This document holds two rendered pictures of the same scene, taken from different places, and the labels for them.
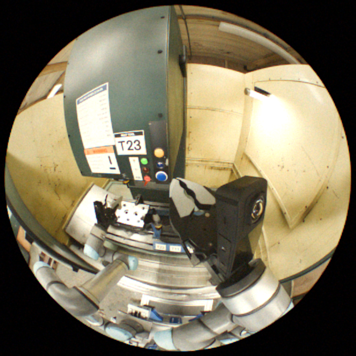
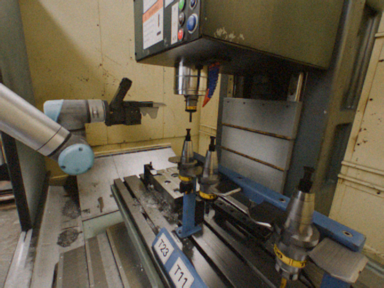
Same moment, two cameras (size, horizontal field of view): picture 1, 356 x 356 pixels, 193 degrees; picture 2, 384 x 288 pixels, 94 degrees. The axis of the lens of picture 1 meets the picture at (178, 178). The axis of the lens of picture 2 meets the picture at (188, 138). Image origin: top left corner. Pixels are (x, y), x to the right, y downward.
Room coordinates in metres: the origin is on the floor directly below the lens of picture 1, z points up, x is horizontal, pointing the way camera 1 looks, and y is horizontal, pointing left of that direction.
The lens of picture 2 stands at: (0.01, -0.29, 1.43)
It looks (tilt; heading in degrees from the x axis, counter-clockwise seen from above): 14 degrees down; 51
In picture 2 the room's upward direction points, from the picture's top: 2 degrees clockwise
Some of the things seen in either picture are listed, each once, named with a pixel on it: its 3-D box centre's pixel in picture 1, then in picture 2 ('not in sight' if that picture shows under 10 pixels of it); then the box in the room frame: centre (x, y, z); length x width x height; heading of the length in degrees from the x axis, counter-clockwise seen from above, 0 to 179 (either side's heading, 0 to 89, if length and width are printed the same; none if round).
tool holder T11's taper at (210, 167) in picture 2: not in sight; (210, 162); (0.33, 0.01, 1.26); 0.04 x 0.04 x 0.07
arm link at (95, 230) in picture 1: (99, 233); (96, 111); (0.14, 0.36, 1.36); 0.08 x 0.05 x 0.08; 85
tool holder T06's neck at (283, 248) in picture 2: not in sight; (291, 246); (0.31, -0.21, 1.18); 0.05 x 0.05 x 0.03
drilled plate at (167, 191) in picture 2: (131, 214); (179, 183); (0.53, 0.41, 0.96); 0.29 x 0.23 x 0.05; 85
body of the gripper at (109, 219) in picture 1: (104, 219); (122, 112); (0.23, 0.35, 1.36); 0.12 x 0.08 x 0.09; 175
